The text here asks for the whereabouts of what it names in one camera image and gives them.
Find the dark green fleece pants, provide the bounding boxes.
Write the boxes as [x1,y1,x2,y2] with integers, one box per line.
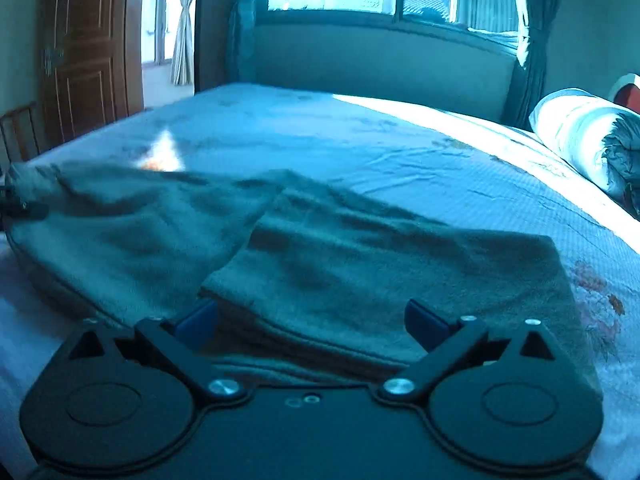
[4,162,599,387]

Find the wooden chair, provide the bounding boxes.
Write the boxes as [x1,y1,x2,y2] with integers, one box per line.
[1,101,47,169]

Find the brown wooden panel door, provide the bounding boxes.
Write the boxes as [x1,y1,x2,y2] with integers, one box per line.
[39,0,143,146]

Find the light blue floral bed sheet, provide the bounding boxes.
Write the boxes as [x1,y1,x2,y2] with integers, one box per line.
[1,84,639,479]

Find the white sheer curtain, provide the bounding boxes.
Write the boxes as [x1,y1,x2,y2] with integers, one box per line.
[170,0,195,86]

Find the rolled white blue quilt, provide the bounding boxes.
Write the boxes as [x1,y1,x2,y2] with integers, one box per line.
[529,88,640,217]

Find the red white headboard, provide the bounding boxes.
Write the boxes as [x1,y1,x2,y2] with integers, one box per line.
[608,73,640,114]

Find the dark teal left curtain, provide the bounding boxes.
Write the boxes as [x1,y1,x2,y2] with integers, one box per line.
[226,0,257,82]

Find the dark teal curtain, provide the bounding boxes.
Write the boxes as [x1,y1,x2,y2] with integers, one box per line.
[226,0,257,82]
[501,0,560,128]

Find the dark teal right curtain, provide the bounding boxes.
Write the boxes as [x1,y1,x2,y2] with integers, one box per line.
[501,0,560,128]

